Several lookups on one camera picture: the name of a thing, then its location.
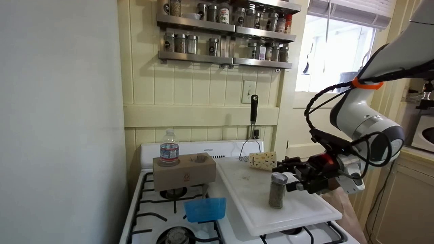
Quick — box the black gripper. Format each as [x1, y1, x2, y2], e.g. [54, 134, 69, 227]
[273, 155, 340, 194]

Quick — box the metal lidded spice container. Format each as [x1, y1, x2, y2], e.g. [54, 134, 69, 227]
[269, 172, 288, 209]

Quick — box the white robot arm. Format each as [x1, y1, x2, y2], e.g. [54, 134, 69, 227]
[273, 0, 434, 194]

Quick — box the white plastic tray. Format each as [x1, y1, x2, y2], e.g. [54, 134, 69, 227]
[216, 158, 342, 237]

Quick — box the yellow cheese-pattern sponge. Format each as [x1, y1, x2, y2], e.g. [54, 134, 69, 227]
[248, 152, 277, 171]

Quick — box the brown paper bag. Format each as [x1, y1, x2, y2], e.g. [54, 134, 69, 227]
[323, 187, 368, 244]

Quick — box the cardboard cup holder box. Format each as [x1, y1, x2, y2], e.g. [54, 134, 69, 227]
[152, 153, 216, 191]

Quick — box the cream cabinet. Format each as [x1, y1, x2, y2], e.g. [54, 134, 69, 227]
[366, 148, 434, 244]

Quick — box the clear water bottle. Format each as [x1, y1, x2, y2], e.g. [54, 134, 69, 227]
[160, 130, 179, 164]

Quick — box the white microwave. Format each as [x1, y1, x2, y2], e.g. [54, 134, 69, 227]
[411, 115, 434, 153]

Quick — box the white gas stove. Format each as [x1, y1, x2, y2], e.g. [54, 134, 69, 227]
[119, 141, 358, 244]

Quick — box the upper metal spice rack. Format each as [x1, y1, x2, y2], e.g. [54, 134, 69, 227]
[156, 0, 301, 42]

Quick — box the metal spice rack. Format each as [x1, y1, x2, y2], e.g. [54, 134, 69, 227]
[157, 27, 296, 69]
[156, 0, 301, 42]

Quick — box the lower metal spice rack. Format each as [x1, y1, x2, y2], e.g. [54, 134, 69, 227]
[157, 27, 296, 69]

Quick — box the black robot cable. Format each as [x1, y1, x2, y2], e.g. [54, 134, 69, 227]
[303, 59, 434, 179]

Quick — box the black-handled potato masher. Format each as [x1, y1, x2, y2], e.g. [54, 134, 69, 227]
[239, 95, 262, 162]

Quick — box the white wall outlet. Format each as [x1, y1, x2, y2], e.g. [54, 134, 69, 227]
[241, 80, 256, 105]

